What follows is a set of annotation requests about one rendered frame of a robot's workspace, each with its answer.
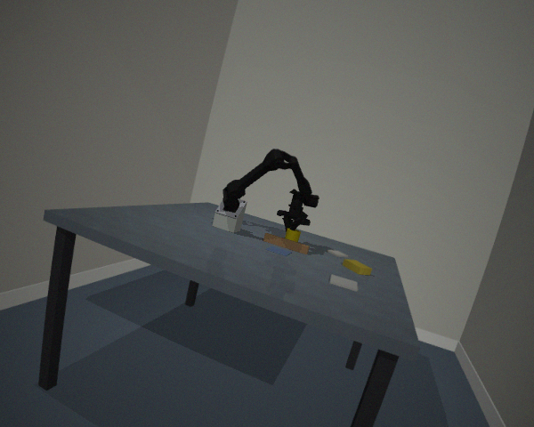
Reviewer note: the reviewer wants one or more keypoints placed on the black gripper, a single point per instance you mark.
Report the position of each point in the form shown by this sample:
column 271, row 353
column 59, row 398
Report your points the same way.
column 294, row 213

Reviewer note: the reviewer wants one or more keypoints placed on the olive yellow rectangular block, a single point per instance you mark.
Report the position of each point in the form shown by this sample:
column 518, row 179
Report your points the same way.
column 357, row 267

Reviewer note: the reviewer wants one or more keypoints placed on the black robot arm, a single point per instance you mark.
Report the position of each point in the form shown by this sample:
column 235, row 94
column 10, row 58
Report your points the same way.
column 273, row 161

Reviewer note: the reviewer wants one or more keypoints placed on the brown wooden beam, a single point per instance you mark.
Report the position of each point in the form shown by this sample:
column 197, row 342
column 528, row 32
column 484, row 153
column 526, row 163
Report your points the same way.
column 286, row 243

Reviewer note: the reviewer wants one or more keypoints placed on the olive yellow cup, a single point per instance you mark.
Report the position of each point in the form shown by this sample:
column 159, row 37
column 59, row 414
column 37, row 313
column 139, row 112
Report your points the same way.
column 293, row 235

